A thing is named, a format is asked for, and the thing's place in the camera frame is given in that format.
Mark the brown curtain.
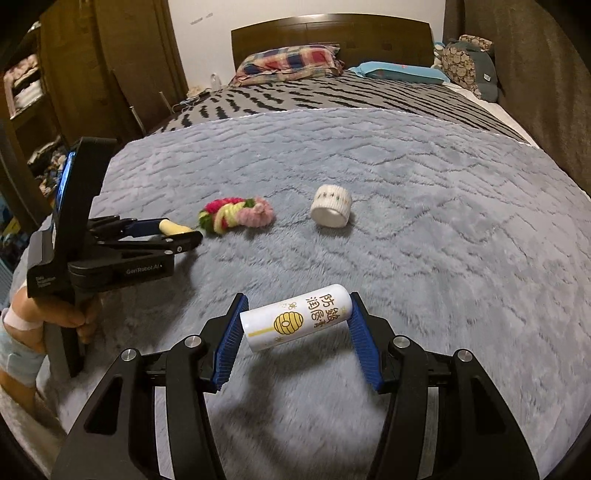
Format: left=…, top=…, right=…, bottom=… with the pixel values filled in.
left=442, top=0, right=591, bottom=201

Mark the person's left hand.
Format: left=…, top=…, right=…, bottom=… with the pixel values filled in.
left=39, top=294, right=103, bottom=345

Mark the open shelf with clothes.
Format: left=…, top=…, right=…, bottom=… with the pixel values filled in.
left=0, top=25, right=71, bottom=227

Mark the wooden wardrobe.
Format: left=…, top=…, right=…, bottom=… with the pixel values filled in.
left=39, top=0, right=190, bottom=140

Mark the colourful yarn scrunchie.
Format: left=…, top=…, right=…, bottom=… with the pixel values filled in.
left=198, top=196, right=274, bottom=237

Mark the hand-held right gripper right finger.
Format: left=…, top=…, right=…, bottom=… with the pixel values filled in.
left=347, top=292, right=541, bottom=480

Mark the white bed sheet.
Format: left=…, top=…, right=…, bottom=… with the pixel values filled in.
left=455, top=87, right=542, bottom=149

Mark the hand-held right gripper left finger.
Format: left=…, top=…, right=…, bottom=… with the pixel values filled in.
left=51, top=292, right=250, bottom=480

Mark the white lip balm tube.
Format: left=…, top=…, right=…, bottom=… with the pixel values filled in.
left=239, top=284, right=355, bottom=354

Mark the grey plush blanket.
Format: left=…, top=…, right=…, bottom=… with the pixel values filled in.
left=0, top=107, right=591, bottom=480

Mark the black striped grey blanket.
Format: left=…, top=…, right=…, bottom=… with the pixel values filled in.
left=147, top=74, right=528, bottom=142

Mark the person's left forearm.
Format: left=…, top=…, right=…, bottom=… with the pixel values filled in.
left=0, top=287, right=47, bottom=418

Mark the blue pillow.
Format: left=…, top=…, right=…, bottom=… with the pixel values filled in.
left=347, top=61, right=451, bottom=86

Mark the plaid pillow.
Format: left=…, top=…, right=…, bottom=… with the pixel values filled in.
left=229, top=44, right=346, bottom=88

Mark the cluttered bedside table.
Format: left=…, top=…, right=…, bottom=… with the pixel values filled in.
left=172, top=71, right=218, bottom=113

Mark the wooden headboard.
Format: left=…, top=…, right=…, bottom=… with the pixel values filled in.
left=230, top=13, right=435, bottom=77

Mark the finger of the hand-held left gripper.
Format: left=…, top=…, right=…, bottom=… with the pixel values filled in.
left=98, top=230, right=204, bottom=258
left=89, top=216, right=163, bottom=239

